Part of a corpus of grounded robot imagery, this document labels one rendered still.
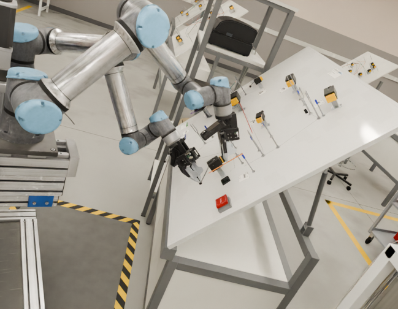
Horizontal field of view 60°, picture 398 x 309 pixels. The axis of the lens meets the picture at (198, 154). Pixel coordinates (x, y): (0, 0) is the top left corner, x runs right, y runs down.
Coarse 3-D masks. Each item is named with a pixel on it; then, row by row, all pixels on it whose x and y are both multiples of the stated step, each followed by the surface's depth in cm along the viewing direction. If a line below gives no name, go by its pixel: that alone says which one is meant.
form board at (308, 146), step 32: (288, 64) 213; (320, 64) 187; (256, 96) 203; (288, 96) 179; (320, 96) 161; (352, 96) 146; (384, 96) 133; (192, 128) 222; (256, 128) 172; (288, 128) 155; (320, 128) 141; (352, 128) 129; (384, 128) 119; (256, 160) 150; (288, 160) 137; (320, 160) 126; (192, 192) 160; (224, 192) 145; (256, 192) 133; (192, 224) 140
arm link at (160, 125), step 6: (156, 114) 148; (162, 114) 149; (150, 120) 150; (156, 120) 148; (162, 120) 148; (168, 120) 150; (150, 126) 151; (156, 126) 149; (162, 126) 148; (168, 126) 149; (174, 126) 152; (156, 132) 151; (162, 132) 149; (168, 132) 149; (162, 138) 151
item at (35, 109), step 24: (144, 0) 105; (120, 24) 101; (144, 24) 99; (168, 24) 104; (96, 48) 101; (120, 48) 102; (144, 48) 106; (72, 72) 100; (96, 72) 102; (24, 96) 98; (48, 96) 98; (72, 96) 103; (24, 120) 97; (48, 120) 100
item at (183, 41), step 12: (228, 12) 454; (240, 12) 421; (192, 24) 519; (168, 36) 523; (180, 36) 467; (192, 36) 459; (180, 48) 441; (180, 60) 448; (204, 60) 499; (216, 60) 436; (204, 72) 447; (156, 84) 560; (168, 84) 450; (156, 108) 460
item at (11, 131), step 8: (8, 112) 110; (0, 120) 112; (8, 120) 111; (16, 120) 111; (0, 128) 112; (8, 128) 112; (16, 128) 111; (0, 136) 112; (8, 136) 111; (16, 136) 112; (24, 136) 113; (32, 136) 114; (40, 136) 118
